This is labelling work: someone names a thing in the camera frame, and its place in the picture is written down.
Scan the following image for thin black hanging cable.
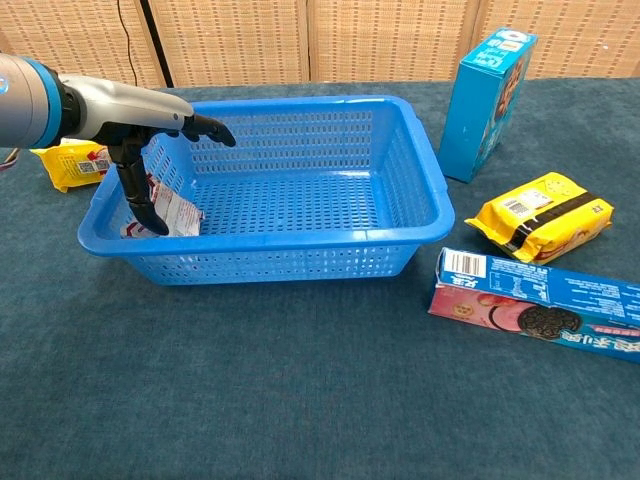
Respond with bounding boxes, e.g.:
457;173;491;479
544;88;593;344
116;0;140;86

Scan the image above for blue carton box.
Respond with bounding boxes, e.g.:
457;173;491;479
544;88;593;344
438;28;540;185

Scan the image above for black tripod stand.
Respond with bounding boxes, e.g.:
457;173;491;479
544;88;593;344
138;0;175;89

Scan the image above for yellow black snack packet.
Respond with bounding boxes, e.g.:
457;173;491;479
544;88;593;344
463;172;615;265

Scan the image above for yellow red Lipo snack bag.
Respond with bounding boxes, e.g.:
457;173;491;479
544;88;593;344
29;138;114;194

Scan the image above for white red small snack packet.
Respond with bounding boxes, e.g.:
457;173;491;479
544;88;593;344
118;172;205;239

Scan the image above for blue plastic perforated basket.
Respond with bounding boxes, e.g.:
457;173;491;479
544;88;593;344
77;94;456;287

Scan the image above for wide bamboo folding screen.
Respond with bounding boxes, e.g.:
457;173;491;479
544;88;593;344
0;0;640;90

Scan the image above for pink blue cookie pack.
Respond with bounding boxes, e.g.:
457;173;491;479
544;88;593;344
427;247;640;365

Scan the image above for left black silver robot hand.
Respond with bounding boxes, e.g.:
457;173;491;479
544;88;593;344
58;73;237;237

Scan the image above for teal carpet table mat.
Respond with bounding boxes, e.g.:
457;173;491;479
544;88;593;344
0;77;640;480

